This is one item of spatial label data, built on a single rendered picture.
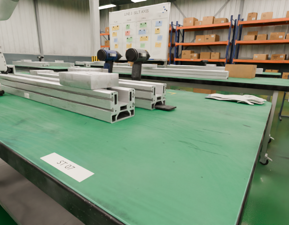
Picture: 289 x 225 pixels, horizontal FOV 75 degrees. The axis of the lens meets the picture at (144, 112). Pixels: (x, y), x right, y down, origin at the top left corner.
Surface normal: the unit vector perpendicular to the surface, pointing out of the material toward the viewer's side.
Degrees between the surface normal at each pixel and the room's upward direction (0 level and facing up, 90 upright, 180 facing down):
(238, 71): 89
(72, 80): 90
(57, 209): 0
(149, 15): 90
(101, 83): 90
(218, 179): 0
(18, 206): 0
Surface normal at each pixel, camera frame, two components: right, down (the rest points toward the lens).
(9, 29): 0.81, 0.17
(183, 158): 0.02, -0.96
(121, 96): -0.59, 0.20
